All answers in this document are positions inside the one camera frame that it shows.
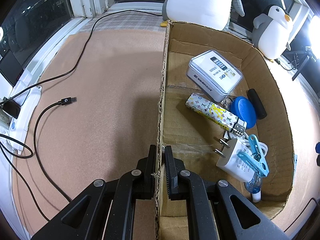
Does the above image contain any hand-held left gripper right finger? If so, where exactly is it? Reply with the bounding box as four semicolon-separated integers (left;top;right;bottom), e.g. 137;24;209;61
164;146;290;240

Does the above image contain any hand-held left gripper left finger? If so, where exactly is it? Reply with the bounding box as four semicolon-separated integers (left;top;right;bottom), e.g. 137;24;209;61
31;144;158;240

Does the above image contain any blue clothespin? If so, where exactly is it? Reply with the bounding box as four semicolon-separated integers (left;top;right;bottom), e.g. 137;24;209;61
237;134;270;177

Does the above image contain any white plug charger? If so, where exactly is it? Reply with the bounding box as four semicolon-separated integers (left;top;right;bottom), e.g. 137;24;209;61
213;137;255;182

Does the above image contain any small clear spray bottle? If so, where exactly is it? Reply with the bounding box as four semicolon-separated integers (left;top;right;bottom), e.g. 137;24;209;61
245;174;263;203

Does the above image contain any black cylinder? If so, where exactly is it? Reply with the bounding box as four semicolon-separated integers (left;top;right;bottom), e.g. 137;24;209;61
247;89;267;120

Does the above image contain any patterned white lighter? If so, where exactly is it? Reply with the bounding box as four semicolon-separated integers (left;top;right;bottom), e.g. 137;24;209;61
185;93;247;132

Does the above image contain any blue round disc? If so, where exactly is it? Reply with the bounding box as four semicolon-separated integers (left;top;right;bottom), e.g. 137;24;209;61
229;96;257;129

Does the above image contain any brown cardboard box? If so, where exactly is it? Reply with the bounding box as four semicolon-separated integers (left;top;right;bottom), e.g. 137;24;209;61
154;20;300;240

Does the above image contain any clear plastic case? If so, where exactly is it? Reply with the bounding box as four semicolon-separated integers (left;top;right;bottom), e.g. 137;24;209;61
186;50;244;103

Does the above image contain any black tripod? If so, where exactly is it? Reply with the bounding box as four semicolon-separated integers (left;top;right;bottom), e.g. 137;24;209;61
291;46;318;82

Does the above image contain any small penguin plush toy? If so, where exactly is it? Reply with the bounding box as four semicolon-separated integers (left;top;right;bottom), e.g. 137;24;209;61
251;4;292;62

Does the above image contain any white power strip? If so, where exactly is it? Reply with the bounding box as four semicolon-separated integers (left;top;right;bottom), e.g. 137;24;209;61
6;80;42;153

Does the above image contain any black plug adapter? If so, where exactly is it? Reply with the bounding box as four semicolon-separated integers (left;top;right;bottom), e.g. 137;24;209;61
1;101;20;119

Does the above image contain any large penguin plush toy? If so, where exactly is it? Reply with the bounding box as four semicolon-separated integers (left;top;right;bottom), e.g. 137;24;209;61
160;0;245;32

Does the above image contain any black flat device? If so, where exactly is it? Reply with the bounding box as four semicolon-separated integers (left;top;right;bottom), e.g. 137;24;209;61
0;49;24;85

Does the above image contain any black charging cable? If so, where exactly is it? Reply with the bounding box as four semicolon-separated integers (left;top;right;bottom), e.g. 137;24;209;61
0;97;77;203

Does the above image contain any long black power cable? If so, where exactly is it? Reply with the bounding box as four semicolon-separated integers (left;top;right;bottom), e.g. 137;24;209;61
0;10;163;100

